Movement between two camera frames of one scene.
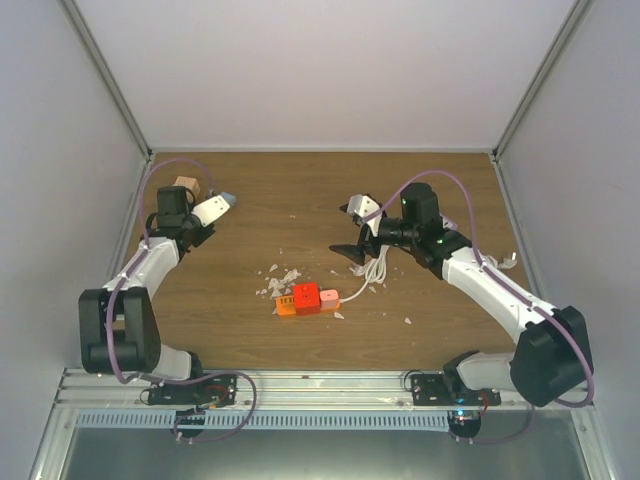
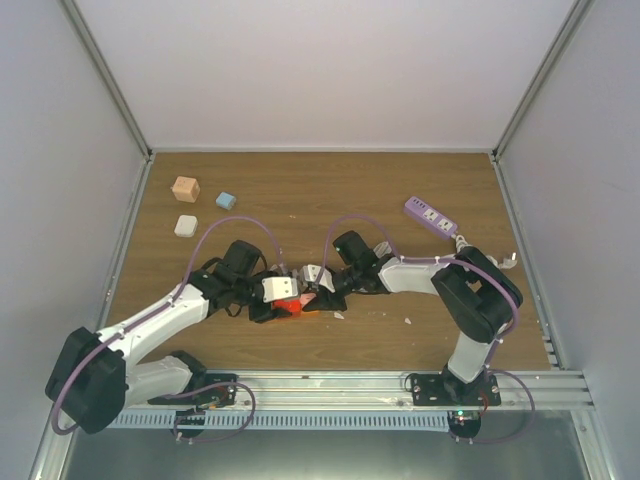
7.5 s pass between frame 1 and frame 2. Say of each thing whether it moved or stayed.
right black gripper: moved
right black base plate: stayed
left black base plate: stayed
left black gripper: moved
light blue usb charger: stayed
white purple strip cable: stayed
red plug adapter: moved
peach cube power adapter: stayed
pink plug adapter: moved
